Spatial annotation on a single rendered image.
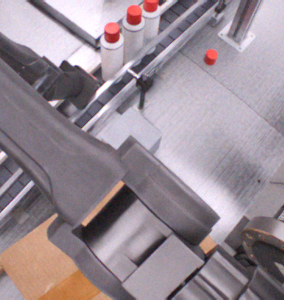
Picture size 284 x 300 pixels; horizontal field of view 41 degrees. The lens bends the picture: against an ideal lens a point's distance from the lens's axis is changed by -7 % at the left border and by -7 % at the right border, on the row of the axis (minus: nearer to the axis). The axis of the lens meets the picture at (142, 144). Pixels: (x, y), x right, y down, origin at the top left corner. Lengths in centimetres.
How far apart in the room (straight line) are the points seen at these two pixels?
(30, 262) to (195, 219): 40
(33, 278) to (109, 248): 36
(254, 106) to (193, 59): 21
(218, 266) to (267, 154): 78
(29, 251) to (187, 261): 41
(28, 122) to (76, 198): 6
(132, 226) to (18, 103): 12
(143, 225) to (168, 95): 78
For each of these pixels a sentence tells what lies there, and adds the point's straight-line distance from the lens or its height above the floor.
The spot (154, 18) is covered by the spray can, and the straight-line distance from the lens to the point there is 92.
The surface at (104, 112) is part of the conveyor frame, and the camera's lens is 97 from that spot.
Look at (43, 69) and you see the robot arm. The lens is 67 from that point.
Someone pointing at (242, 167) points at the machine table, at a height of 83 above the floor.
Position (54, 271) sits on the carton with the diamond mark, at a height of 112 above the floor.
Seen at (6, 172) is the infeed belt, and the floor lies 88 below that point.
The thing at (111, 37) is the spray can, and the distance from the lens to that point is 84.
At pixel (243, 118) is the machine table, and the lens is 106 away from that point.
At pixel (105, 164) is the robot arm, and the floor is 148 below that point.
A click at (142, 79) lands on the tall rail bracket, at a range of 89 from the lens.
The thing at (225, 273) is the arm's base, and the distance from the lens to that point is 29.
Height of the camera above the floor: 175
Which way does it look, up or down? 70 degrees down
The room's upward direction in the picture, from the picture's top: 9 degrees clockwise
